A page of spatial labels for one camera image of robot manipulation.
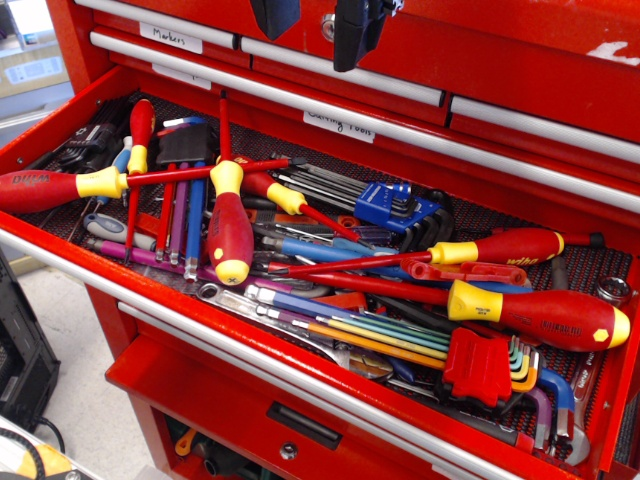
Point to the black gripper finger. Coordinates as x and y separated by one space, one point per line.
275 17
358 26

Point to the silver chest lock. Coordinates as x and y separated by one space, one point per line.
328 27

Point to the white cutting tools label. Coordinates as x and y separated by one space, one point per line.
339 127

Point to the white markers label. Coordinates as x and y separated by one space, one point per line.
171 38

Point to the black holder coloured hex keys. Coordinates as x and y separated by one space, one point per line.
188 148

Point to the small red screwdriver upper left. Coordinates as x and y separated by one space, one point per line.
142 125

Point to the short red yellow screwdriver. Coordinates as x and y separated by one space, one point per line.
257 181

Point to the blue hex key set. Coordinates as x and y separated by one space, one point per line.
420 217

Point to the black torx key set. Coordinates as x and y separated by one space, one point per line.
93 146

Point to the red tool chest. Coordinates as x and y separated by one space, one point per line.
437 45

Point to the magenta long hex key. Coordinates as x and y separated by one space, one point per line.
144 257

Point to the red plastic key holder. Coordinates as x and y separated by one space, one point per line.
467 271

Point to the red wiha screwdriver right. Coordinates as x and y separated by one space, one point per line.
517 246

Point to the large red screwdriver left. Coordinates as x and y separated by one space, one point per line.
33 191

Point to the large red screwdriver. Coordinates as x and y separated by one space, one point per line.
33 191
565 319

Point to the open red drawer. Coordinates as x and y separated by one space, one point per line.
565 157

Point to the large red screwdriver right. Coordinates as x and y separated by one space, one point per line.
565 319

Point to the red holder coloured hex keys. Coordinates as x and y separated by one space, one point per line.
493 373

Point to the silver socket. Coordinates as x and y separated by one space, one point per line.
613 290

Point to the black box on floor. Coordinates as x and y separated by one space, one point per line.
29 367

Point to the blue handled screwdriver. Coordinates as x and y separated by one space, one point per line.
340 249

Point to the grey handled small screwdriver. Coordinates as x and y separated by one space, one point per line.
109 228

